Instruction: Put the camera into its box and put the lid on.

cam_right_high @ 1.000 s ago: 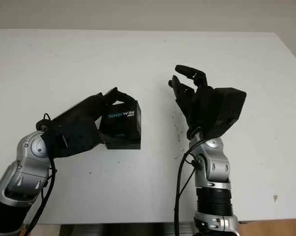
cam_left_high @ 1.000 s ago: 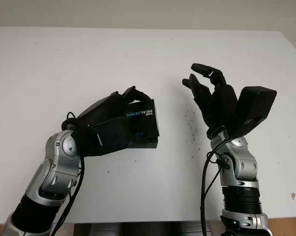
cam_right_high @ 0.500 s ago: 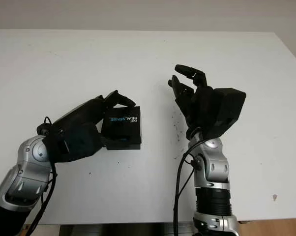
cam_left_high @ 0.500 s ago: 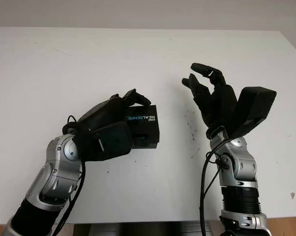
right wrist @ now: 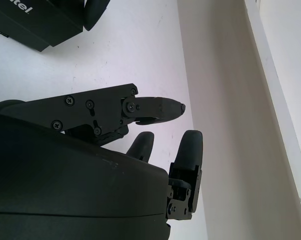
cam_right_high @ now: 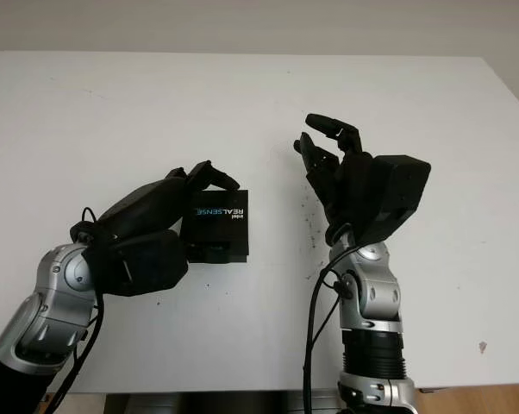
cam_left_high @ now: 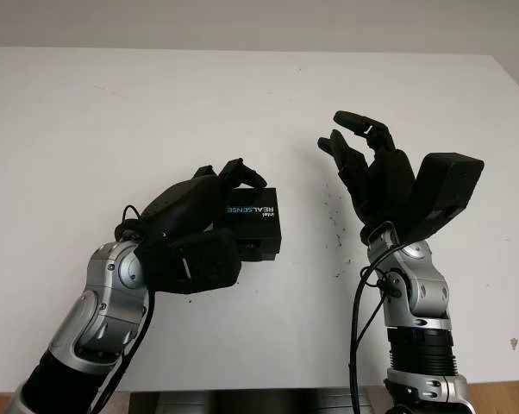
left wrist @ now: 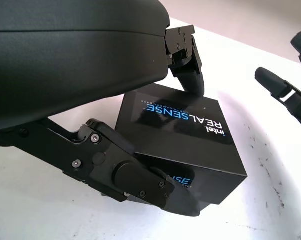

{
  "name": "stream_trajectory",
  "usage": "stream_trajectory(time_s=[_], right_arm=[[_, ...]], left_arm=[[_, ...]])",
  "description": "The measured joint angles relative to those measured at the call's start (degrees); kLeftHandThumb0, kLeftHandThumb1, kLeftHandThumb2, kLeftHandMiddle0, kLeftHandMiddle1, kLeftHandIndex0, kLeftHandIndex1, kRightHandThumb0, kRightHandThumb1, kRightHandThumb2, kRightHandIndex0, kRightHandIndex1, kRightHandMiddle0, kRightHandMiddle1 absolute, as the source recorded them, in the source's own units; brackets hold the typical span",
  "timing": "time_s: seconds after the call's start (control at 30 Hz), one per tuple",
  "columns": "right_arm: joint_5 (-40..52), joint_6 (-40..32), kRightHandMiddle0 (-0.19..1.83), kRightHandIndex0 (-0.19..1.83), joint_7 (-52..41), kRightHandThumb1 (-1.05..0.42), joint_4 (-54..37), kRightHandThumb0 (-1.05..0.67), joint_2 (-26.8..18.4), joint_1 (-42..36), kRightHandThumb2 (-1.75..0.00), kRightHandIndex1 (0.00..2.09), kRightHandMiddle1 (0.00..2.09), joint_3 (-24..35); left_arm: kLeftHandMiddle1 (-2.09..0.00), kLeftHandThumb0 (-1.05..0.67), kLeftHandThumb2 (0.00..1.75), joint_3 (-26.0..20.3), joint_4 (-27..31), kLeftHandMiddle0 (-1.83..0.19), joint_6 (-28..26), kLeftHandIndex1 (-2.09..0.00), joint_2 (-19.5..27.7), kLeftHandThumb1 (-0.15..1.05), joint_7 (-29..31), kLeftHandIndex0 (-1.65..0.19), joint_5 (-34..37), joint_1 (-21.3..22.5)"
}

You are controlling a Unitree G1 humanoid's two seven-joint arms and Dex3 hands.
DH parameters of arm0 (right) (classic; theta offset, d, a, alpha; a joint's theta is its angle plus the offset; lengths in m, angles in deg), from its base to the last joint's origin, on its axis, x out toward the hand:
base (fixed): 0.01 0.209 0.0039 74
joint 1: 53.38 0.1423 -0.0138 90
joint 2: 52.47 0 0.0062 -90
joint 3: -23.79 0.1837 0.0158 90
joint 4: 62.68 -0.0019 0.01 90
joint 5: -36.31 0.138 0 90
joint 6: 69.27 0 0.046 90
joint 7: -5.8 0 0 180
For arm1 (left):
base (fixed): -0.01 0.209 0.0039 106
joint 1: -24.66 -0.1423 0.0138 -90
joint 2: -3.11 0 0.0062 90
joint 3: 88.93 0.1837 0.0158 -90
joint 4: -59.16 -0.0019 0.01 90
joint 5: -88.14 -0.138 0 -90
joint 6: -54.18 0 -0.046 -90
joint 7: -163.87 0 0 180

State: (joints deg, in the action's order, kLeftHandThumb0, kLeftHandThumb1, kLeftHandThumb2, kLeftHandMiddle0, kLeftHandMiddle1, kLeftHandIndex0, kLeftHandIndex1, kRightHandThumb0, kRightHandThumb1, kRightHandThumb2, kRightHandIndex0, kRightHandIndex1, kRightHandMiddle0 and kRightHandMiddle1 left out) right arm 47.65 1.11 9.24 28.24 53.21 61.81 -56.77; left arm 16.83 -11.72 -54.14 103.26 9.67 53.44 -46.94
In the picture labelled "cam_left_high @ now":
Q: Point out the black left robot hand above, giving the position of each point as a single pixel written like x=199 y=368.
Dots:
x=186 y=207

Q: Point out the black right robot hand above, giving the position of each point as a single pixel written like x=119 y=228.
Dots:
x=380 y=181

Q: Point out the black RealSense printed box lid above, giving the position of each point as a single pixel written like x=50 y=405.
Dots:
x=255 y=215

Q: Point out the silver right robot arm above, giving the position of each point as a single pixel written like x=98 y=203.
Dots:
x=419 y=310

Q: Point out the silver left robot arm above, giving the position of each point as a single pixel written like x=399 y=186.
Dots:
x=87 y=328

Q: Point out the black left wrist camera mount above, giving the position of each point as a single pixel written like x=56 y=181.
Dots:
x=195 y=263

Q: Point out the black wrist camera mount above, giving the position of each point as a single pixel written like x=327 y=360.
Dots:
x=449 y=194
x=195 y=263

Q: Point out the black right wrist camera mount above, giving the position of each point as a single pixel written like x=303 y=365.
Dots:
x=449 y=194

